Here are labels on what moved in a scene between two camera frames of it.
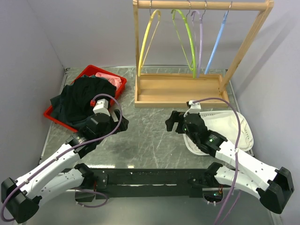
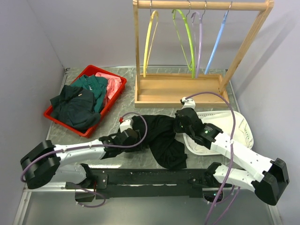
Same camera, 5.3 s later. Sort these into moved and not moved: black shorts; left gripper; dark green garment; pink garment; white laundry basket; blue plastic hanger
Moved: black shorts; left gripper
Not moved: pink garment; dark green garment; blue plastic hanger; white laundry basket
